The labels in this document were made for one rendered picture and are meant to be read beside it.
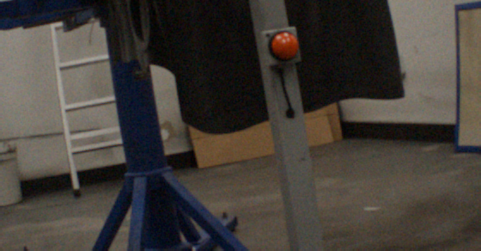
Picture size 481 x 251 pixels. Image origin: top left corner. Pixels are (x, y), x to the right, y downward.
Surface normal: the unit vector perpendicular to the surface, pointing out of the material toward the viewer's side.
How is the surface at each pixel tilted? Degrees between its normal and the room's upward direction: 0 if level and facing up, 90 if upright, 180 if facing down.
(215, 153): 76
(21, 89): 90
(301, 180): 90
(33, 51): 90
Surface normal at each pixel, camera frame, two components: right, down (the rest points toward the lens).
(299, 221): 0.30, 0.00
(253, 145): 0.25, -0.25
